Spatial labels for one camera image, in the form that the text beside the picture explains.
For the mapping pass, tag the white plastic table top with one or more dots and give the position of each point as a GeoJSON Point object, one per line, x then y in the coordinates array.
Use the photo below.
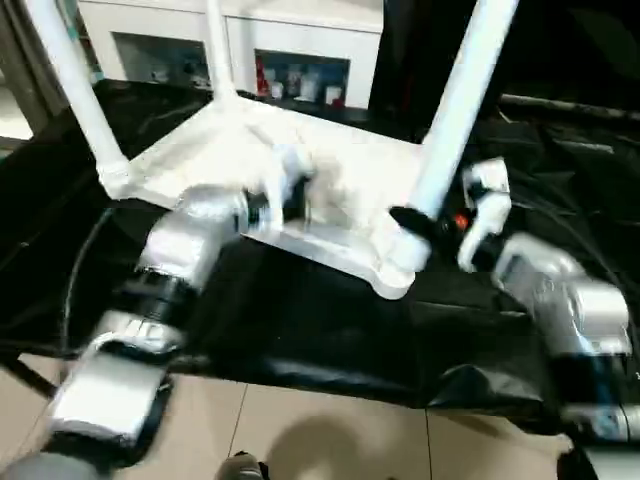
{"type": "Point", "coordinates": [360, 165]}

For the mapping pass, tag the white plastic table leg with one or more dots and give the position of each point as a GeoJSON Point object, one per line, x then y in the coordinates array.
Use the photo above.
{"type": "Point", "coordinates": [75, 75]}
{"type": "Point", "coordinates": [220, 50]}
{"type": "Point", "coordinates": [460, 100]}

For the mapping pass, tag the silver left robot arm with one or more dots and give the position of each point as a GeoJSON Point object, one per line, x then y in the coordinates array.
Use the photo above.
{"type": "Point", "coordinates": [180, 240]}

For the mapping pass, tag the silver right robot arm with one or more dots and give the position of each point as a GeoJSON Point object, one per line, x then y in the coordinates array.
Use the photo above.
{"type": "Point", "coordinates": [575, 310]}

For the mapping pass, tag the black work mat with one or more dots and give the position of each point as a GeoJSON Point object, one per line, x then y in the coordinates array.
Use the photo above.
{"type": "Point", "coordinates": [300, 325]}

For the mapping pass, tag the red white bottle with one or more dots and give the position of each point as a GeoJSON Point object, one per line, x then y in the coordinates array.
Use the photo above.
{"type": "Point", "coordinates": [260, 75]}

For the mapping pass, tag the white glass door cabinet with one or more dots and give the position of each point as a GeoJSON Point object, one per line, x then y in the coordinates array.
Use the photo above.
{"type": "Point", "coordinates": [165, 20]}

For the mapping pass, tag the grey curtain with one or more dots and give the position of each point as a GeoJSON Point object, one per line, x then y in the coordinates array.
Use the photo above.
{"type": "Point", "coordinates": [20, 60]}

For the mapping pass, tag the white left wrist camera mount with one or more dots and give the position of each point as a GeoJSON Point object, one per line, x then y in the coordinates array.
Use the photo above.
{"type": "Point", "coordinates": [280, 185]}

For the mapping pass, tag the black frame strut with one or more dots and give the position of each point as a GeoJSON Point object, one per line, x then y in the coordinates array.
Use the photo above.
{"type": "Point", "coordinates": [30, 380]}

